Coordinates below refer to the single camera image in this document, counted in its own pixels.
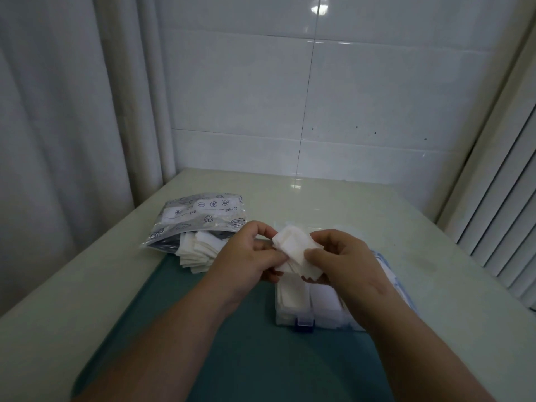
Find person's left hand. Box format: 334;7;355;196
207;220;290;305

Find person's right hand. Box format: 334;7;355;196
304;229;390;305

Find white square cotton pad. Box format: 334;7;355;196
271;224;325;285

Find person's right forearm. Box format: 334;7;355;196
335;284;497;402

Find person's left forearm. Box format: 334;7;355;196
82;270;269;402

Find neat stack of white pads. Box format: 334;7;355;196
312;284;345;312
278;275;311;316

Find clear plastic storage box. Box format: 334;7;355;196
273;223;370;334

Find loose pile of cotton pads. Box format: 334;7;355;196
175;230;230;274

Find white and blue plastic packet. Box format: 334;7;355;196
374;250;417;315

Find grey patterned zip bag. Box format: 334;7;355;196
140;193;244;252

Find teal rubber mat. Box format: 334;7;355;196
70;246;399;402

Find white slatted blinds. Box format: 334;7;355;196
435;27;536;311

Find white curtain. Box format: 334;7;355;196
0;0;177;319

